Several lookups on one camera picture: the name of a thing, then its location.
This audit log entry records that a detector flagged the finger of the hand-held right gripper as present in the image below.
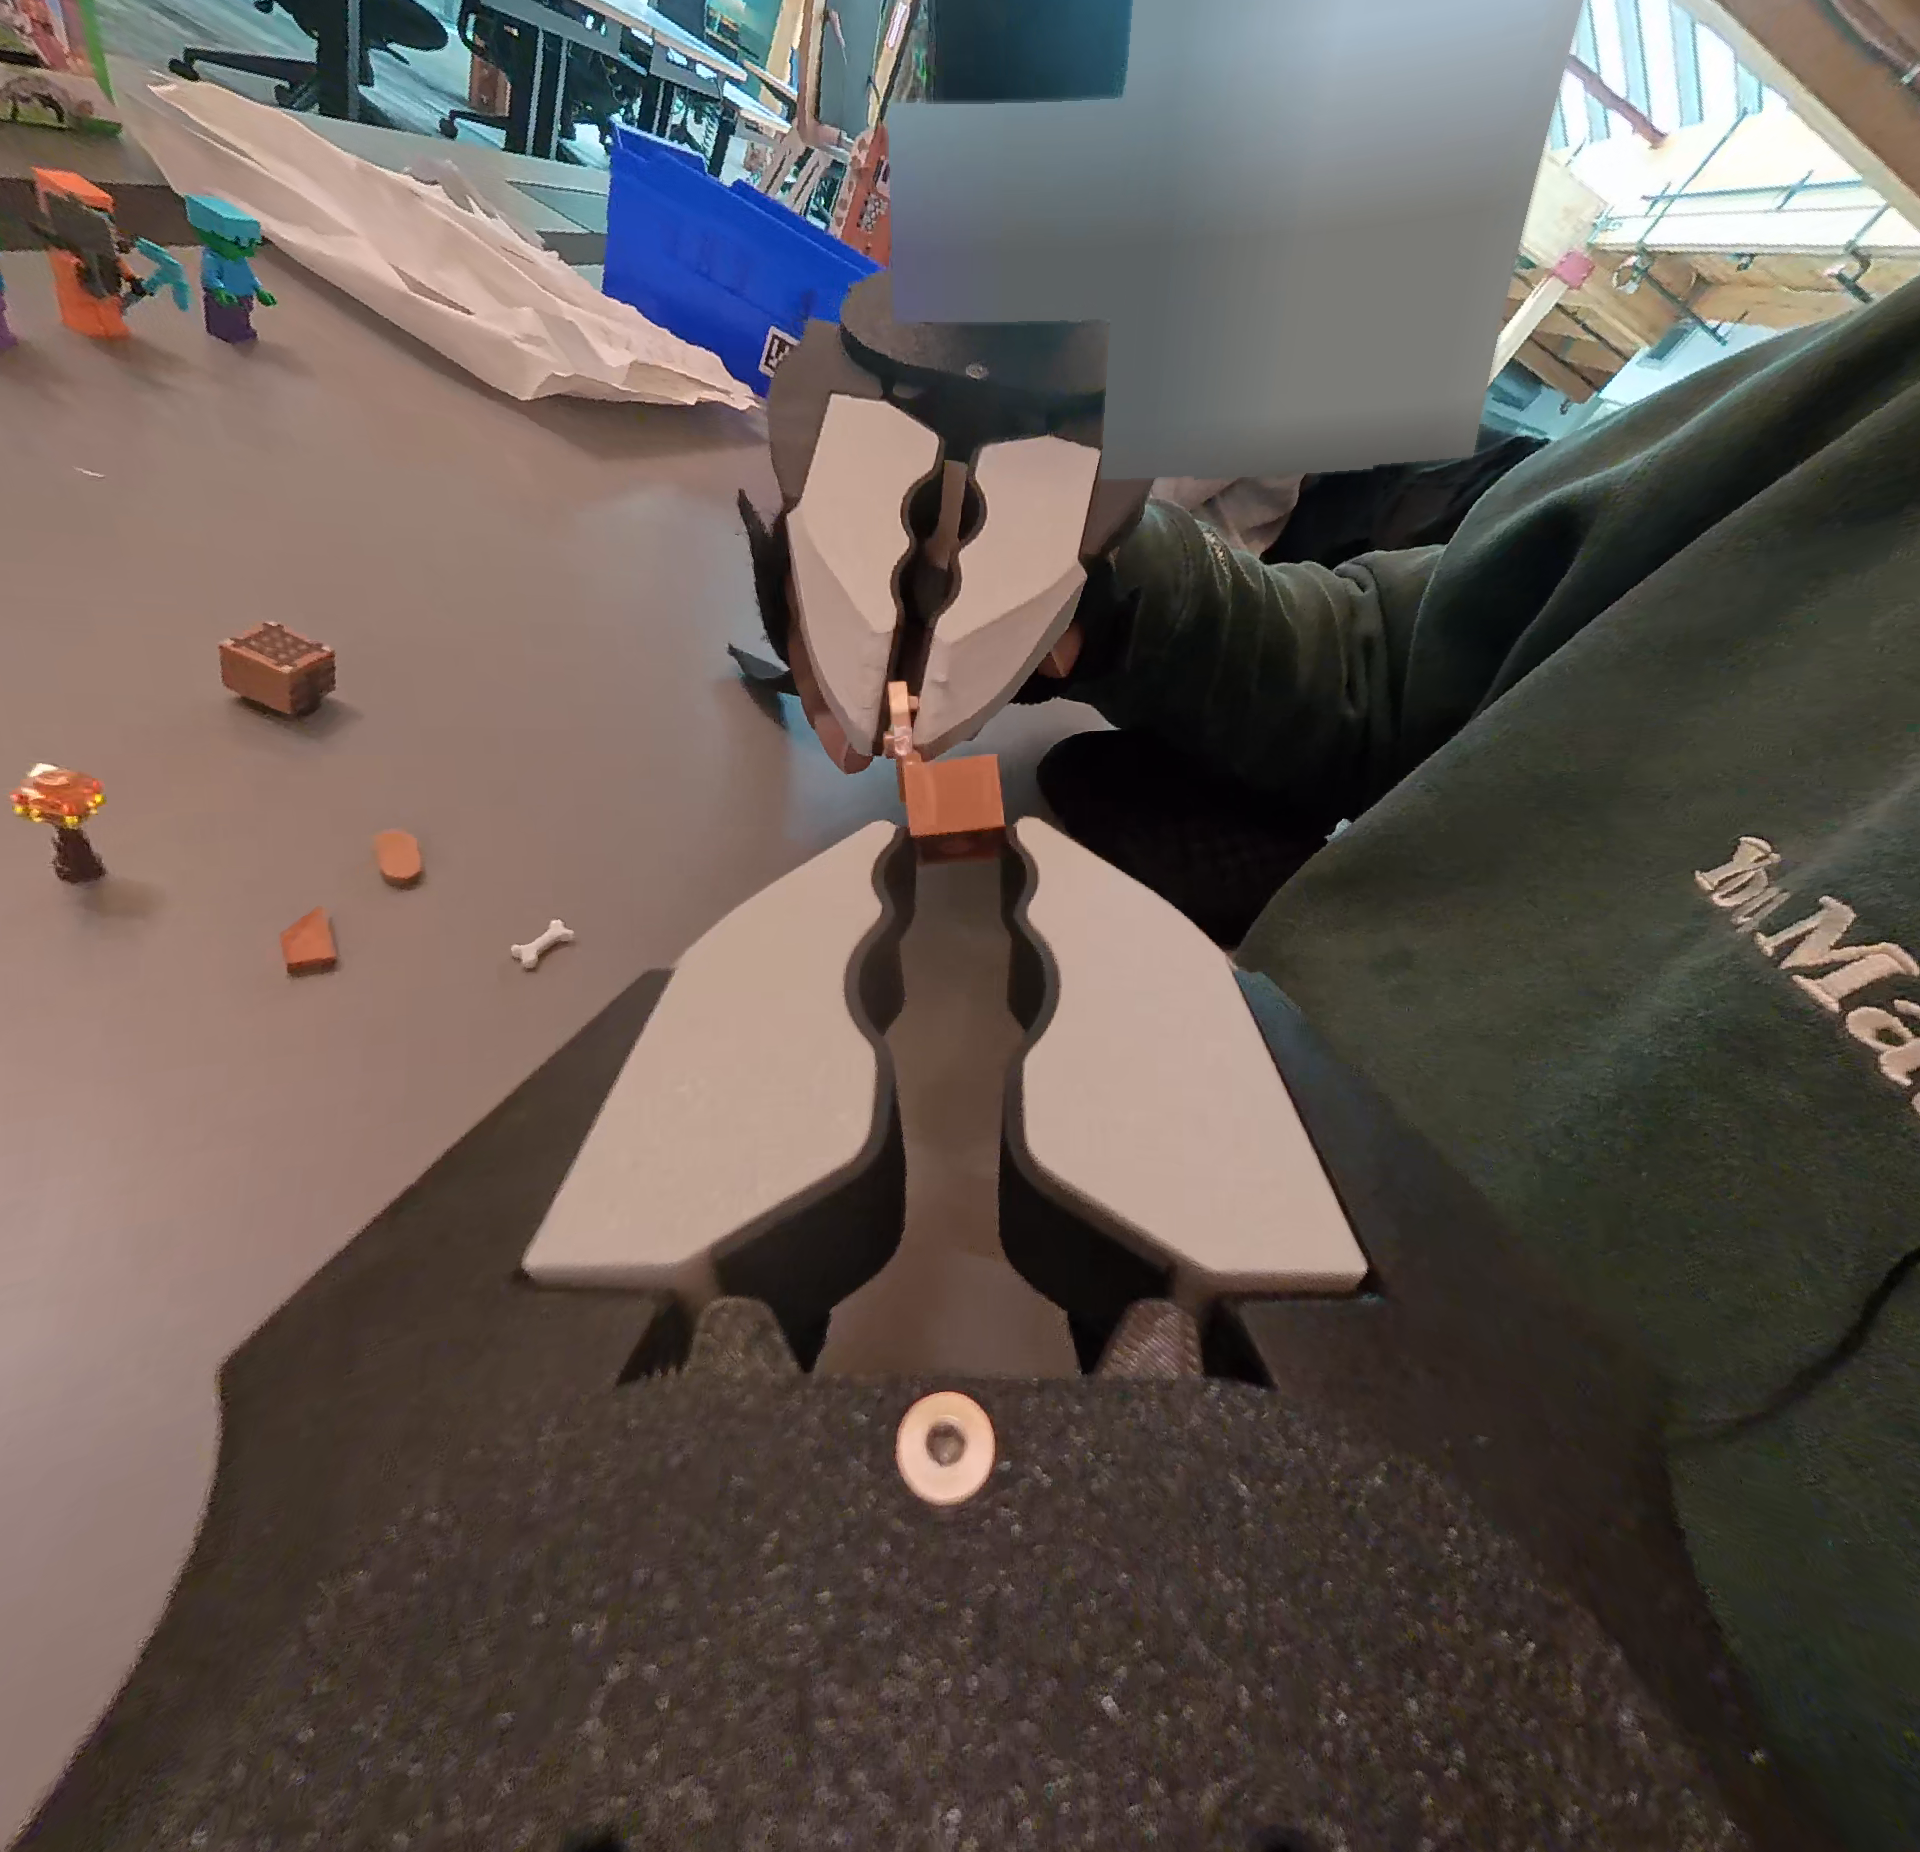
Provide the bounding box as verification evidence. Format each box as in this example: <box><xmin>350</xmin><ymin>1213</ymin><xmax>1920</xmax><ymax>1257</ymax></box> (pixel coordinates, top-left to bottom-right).
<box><xmin>781</xmin><ymin>392</ymin><xmax>947</xmax><ymax>775</ymax></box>
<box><xmin>906</xmin><ymin>441</ymin><xmax>1106</xmax><ymax>763</ymax></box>

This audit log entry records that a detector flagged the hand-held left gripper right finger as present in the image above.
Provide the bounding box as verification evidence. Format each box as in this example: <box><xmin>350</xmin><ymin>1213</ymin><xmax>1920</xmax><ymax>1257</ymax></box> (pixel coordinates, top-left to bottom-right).
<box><xmin>996</xmin><ymin>817</ymin><xmax>1371</xmax><ymax>1374</ymax></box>

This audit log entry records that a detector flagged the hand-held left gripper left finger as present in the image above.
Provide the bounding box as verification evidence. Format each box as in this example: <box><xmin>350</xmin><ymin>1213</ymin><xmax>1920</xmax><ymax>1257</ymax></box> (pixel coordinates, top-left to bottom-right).
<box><xmin>517</xmin><ymin>817</ymin><xmax>907</xmax><ymax>1374</ymax></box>

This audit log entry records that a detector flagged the brown toy chest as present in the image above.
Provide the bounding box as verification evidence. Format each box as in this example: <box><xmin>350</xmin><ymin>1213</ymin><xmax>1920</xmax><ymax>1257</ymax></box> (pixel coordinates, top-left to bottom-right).
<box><xmin>904</xmin><ymin>754</ymin><xmax>1007</xmax><ymax>863</ymax></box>

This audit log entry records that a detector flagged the another person's forearm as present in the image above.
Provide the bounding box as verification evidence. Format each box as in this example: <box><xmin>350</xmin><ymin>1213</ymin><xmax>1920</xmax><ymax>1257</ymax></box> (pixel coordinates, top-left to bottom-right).
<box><xmin>1147</xmin><ymin>463</ymin><xmax>1307</xmax><ymax>560</ymax></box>

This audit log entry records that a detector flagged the person's right forearm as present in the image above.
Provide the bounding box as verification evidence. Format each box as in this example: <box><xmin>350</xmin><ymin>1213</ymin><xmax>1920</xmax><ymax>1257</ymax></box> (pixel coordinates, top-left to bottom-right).
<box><xmin>1111</xmin><ymin>428</ymin><xmax>1547</xmax><ymax>790</ymax></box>

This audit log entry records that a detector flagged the grey desk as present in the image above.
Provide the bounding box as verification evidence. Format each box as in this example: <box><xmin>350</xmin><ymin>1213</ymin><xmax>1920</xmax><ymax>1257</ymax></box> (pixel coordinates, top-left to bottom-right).
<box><xmin>0</xmin><ymin>58</ymin><xmax>1248</xmax><ymax>1807</ymax></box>

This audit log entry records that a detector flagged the wooden-top office desk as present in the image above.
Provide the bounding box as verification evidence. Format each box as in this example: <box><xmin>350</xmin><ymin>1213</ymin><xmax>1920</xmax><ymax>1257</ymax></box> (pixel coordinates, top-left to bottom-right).
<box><xmin>449</xmin><ymin>0</ymin><xmax>752</xmax><ymax>158</ymax></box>

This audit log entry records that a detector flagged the person's right hand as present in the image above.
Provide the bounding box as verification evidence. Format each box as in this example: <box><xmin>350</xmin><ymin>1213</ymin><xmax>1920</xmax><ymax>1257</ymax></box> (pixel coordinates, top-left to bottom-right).
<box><xmin>1032</xmin><ymin>477</ymin><xmax>1162</xmax><ymax>709</ymax></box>

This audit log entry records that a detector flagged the blue plastic bin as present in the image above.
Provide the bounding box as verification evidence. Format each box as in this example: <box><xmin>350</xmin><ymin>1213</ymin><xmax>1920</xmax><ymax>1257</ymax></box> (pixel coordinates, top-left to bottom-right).
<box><xmin>604</xmin><ymin>128</ymin><xmax>885</xmax><ymax>399</ymax></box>

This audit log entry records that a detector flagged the black honeycomb armrest pad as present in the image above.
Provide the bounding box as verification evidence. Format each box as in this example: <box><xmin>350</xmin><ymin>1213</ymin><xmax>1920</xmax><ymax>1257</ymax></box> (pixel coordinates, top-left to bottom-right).
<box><xmin>1036</xmin><ymin>726</ymin><xmax>1352</xmax><ymax>954</ymax></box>

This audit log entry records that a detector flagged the grey panel book stand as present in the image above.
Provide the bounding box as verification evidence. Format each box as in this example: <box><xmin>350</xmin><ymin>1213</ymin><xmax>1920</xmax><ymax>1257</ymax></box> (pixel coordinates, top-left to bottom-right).
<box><xmin>781</xmin><ymin>0</ymin><xmax>933</xmax><ymax>143</ymax></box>

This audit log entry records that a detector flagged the white crumpled paper bag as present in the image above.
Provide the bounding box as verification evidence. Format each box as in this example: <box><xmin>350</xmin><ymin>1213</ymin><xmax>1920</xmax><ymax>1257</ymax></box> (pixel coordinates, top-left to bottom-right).
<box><xmin>141</xmin><ymin>74</ymin><xmax>757</xmax><ymax>413</ymax></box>

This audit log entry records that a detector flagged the tan toy brick cube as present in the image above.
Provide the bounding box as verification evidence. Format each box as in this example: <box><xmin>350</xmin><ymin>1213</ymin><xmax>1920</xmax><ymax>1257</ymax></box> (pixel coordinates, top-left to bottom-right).
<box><xmin>216</xmin><ymin>622</ymin><xmax>336</xmax><ymax>721</ymax></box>

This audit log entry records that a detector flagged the zombie toy figure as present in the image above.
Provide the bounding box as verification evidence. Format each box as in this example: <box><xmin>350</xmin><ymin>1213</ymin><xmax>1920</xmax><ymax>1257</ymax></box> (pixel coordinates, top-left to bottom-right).
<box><xmin>182</xmin><ymin>193</ymin><xmax>277</xmax><ymax>346</ymax></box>

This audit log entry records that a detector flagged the black office chair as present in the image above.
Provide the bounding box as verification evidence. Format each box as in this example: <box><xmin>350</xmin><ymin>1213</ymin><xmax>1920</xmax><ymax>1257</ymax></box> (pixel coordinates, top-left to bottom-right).
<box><xmin>172</xmin><ymin>0</ymin><xmax>452</xmax><ymax>131</ymax></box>

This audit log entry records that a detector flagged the orange toy figure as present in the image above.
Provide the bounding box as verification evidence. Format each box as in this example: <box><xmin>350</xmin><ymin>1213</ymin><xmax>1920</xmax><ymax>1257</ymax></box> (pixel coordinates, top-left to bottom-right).
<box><xmin>26</xmin><ymin>168</ymin><xmax>190</xmax><ymax>341</ymax></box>

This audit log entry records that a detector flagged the toy brick set box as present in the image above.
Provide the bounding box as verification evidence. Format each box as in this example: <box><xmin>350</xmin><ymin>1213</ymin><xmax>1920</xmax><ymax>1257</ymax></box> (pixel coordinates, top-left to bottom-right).
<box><xmin>0</xmin><ymin>0</ymin><xmax>120</xmax><ymax>138</ymax></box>

